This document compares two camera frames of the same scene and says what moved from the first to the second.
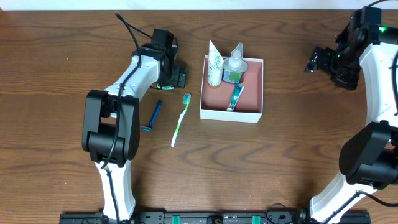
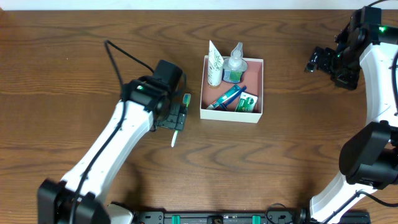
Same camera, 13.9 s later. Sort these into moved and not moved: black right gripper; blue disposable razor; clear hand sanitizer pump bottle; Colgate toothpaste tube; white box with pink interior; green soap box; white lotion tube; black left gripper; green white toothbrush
Moved: black left gripper; green soap box; Colgate toothpaste tube; blue disposable razor
Not moved: clear hand sanitizer pump bottle; green white toothbrush; white box with pink interior; black right gripper; white lotion tube
